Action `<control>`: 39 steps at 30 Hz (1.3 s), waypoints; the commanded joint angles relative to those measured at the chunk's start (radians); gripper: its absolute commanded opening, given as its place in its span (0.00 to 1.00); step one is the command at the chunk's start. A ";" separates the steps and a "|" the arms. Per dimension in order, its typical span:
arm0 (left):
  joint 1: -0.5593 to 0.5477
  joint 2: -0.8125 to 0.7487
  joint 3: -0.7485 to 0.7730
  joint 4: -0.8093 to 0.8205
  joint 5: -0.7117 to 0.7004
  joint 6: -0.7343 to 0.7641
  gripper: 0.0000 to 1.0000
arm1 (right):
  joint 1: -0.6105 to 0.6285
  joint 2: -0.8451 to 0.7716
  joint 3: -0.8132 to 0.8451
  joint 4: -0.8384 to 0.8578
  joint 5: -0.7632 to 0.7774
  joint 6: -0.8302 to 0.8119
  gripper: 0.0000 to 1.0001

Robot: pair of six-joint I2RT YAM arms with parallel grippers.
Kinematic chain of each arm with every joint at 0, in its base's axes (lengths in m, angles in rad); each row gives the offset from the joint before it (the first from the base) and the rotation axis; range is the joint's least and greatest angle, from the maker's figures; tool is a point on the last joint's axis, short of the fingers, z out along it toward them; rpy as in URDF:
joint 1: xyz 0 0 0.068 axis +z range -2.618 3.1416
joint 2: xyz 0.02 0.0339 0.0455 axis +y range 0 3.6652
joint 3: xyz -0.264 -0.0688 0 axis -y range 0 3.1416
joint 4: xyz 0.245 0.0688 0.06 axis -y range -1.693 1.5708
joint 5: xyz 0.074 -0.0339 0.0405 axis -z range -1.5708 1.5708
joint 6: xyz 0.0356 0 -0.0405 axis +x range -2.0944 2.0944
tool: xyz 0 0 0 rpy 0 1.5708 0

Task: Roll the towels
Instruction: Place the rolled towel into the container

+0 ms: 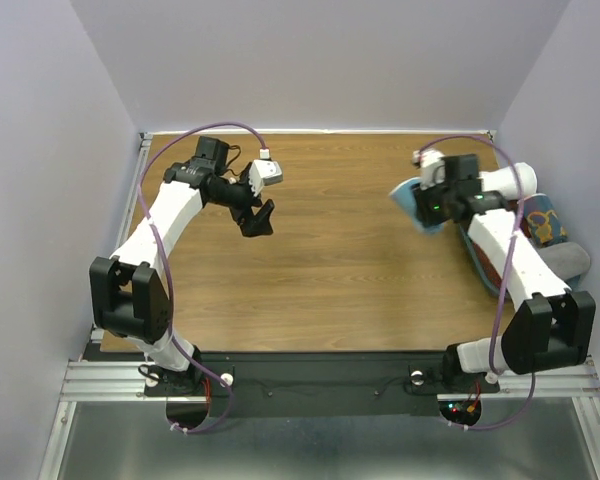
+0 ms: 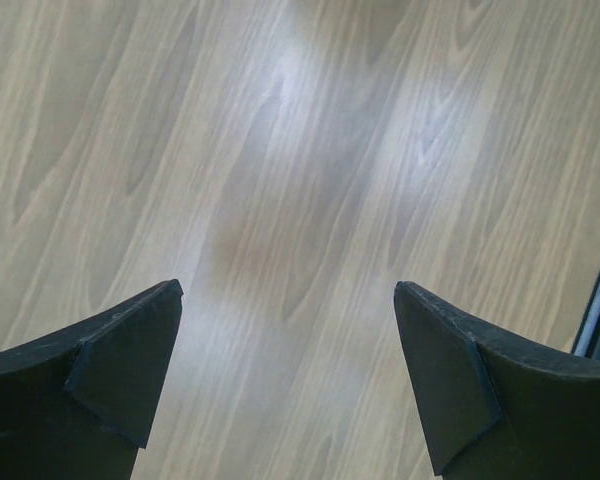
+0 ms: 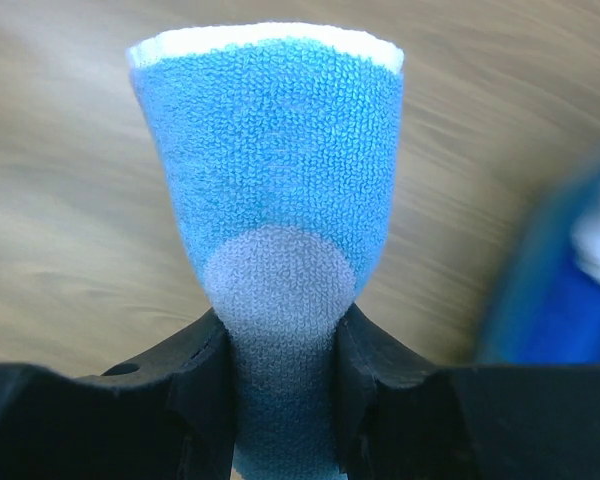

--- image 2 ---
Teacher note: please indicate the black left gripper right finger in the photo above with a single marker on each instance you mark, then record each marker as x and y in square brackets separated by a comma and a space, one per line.
[493, 404]

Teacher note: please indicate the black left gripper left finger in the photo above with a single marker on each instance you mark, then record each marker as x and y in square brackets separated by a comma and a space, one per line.
[79, 403]

